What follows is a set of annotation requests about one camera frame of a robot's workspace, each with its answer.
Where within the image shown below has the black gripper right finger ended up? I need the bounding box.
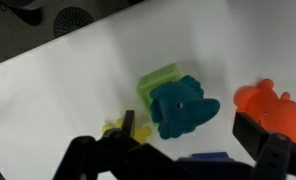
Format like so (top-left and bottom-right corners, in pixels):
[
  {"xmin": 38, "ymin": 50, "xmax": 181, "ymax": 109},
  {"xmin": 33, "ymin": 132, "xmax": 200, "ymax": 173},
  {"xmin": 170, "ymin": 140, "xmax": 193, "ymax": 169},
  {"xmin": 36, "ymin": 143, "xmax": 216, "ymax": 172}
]
[{"xmin": 232, "ymin": 111, "xmax": 296, "ymax": 180}]

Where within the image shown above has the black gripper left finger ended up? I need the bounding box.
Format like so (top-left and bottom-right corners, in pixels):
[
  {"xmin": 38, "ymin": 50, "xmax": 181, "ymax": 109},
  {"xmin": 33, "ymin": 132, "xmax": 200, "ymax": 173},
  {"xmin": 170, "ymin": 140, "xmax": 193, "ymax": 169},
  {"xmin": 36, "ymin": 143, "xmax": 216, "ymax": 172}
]
[{"xmin": 52, "ymin": 109, "xmax": 189, "ymax": 180}]

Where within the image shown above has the teal green fish toy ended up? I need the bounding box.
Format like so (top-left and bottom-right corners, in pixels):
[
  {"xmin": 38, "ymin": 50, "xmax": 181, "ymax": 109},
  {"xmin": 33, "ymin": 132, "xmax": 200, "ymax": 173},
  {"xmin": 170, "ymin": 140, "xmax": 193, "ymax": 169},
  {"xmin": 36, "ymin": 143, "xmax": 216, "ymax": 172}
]
[{"xmin": 149, "ymin": 74, "xmax": 221, "ymax": 140}]

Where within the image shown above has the yellow star toy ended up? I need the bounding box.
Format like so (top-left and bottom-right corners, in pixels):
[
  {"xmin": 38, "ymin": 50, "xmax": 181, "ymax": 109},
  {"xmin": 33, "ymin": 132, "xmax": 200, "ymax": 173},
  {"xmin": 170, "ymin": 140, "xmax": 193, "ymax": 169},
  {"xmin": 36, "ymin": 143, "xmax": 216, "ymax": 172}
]
[{"xmin": 101, "ymin": 116, "xmax": 153, "ymax": 144}]

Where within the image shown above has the orange toy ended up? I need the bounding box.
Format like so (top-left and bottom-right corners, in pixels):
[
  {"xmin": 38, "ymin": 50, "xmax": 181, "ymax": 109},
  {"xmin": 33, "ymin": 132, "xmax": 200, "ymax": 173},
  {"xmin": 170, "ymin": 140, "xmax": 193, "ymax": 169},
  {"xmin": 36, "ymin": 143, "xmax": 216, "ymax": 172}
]
[{"xmin": 233, "ymin": 78, "xmax": 296, "ymax": 144}]

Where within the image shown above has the lime green block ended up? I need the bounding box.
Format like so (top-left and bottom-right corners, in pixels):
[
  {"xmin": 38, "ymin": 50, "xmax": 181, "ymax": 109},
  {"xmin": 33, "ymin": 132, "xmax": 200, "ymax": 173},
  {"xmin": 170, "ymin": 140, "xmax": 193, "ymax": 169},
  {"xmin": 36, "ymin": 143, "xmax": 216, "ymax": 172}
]
[{"xmin": 136, "ymin": 62, "xmax": 183, "ymax": 116}]

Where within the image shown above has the royal blue block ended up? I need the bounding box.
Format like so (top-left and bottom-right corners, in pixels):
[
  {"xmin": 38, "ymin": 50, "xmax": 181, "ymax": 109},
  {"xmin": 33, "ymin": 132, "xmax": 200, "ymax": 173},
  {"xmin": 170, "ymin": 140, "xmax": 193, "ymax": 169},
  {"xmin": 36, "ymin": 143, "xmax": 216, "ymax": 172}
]
[{"xmin": 191, "ymin": 151, "xmax": 231, "ymax": 161}]

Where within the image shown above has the black round ribbed base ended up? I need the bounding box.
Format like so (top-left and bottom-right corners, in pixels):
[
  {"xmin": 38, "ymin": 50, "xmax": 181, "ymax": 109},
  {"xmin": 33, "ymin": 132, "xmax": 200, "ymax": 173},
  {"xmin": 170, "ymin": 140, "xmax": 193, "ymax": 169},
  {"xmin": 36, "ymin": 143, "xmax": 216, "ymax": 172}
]
[{"xmin": 53, "ymin": 6, "xmax": 95, "ymax": 38}]

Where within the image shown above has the dark grey floor object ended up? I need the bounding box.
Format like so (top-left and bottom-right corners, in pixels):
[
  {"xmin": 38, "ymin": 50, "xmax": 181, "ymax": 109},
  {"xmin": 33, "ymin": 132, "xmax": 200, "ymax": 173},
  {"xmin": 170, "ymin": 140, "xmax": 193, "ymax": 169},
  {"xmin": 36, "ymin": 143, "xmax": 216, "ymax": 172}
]
[{"xmin": 0, "ymin": 0, "xmax": 44, "ymax": 27}]

